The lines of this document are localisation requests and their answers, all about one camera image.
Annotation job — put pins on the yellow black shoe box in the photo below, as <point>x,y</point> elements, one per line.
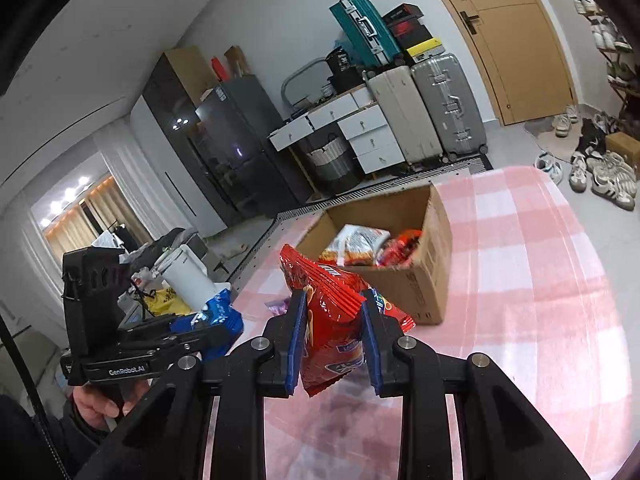
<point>424,50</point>

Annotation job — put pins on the clothes rack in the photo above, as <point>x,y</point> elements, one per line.
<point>125,237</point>

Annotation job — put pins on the wooden shoe rack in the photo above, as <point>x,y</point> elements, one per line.
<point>622,85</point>

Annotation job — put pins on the beige curtain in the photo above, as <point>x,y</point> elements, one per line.
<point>75,230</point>

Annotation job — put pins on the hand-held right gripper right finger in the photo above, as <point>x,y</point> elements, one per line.
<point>372,340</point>

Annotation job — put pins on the small cardboard box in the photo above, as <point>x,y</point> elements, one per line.
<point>624,146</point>

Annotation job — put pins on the person's left forearm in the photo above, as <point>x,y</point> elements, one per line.
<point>35,445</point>

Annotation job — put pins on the grey laundry basket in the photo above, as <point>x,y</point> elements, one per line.
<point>330,162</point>

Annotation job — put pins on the black bag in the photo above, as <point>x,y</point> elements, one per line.
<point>342,65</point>

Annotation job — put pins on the pile of loose sneakers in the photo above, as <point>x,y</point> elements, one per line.
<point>600,170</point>

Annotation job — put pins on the silver suitcase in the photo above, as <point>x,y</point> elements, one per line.
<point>450,105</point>

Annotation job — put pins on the wooden door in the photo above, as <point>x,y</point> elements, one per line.
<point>515,35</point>

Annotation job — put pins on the black jacket pile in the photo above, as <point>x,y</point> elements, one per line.
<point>160,252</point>

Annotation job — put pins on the silver orange snack packet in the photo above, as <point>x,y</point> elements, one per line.
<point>357,242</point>

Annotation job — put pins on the person's left hand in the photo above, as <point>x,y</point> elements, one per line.
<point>95,407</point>

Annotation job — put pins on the white appliance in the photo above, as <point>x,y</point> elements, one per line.
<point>187,272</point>

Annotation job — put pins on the pink checkered tablecloth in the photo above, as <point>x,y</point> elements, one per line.
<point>525,285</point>

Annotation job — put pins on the tall cardboard box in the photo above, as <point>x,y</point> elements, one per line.
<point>190,72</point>

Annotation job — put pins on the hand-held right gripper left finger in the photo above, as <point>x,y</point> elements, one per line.
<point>299,340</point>

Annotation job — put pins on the teal suitcase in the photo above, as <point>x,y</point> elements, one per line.
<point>362,27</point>

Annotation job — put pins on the white desk with drawers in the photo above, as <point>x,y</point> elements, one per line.
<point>372,135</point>

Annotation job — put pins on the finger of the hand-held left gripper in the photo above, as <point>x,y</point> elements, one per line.
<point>215,342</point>

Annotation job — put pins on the red cookie packet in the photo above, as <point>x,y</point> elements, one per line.
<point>400,247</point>

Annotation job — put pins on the beige suitcase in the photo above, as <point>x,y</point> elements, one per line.
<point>402,112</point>

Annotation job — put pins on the black glass cabinet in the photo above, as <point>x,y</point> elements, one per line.
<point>180,125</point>

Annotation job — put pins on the oval mirror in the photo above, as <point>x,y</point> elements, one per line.
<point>300,80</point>

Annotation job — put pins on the brown paper bag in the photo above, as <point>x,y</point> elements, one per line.
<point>236,61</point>

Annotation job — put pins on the red black shoe box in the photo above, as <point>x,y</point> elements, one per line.
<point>410,29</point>

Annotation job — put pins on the grey refrigerator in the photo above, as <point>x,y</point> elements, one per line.
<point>250,140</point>

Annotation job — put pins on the brown cardboard box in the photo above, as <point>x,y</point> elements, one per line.
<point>425,280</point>

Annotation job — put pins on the yellow plastic bag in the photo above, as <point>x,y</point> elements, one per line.
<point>165,302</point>

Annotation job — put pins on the white curtain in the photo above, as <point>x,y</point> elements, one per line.
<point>122,180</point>

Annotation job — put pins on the grey door mat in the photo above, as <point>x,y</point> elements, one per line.
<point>545,137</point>

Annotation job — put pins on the red chip bag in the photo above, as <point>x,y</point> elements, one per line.
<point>330,320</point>

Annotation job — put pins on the purple candy packet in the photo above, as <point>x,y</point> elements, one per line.
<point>277,306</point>

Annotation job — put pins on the blue cookie packet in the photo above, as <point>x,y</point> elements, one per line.
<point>220,312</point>

